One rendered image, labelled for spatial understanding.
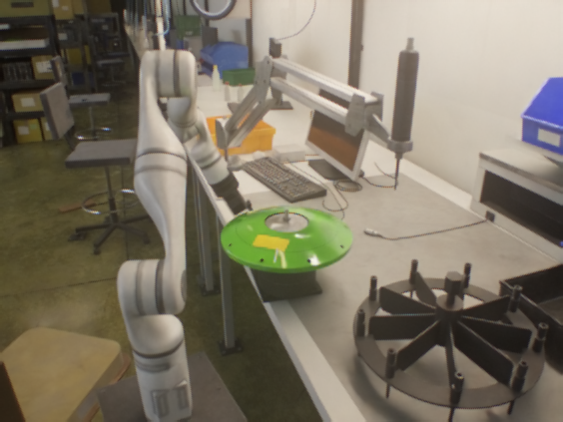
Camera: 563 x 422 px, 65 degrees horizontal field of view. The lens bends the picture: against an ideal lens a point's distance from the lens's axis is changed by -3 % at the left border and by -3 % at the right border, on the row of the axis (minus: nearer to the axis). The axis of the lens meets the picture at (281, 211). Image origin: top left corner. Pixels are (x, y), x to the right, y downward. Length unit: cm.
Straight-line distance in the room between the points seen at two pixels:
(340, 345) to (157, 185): 50
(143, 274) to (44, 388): 76
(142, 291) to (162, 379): 18
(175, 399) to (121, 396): 16
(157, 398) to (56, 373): 64
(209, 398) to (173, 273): 33
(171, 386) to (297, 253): 36
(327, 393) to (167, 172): 49
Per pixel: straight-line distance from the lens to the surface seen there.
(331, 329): 102
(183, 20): 663
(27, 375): 151
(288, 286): 108
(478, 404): 84
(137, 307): 76
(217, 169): 125
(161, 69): 91
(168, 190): 79
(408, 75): 88
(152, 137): 83
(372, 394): 90
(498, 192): 169
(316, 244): 100
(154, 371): 84
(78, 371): 146
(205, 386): 100
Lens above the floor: 157
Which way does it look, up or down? 25 degrees down
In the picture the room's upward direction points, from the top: straight up
